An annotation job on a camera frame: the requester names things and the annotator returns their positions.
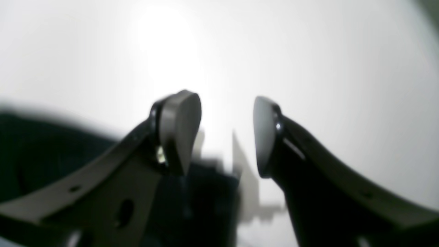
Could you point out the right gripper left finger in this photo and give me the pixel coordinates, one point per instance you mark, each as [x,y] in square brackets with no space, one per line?
[108,201]

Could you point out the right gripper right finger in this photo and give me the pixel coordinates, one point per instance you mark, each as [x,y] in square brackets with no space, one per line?
[331,205]

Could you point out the black T-shirt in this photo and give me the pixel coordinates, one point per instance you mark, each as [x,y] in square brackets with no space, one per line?
[197,210]

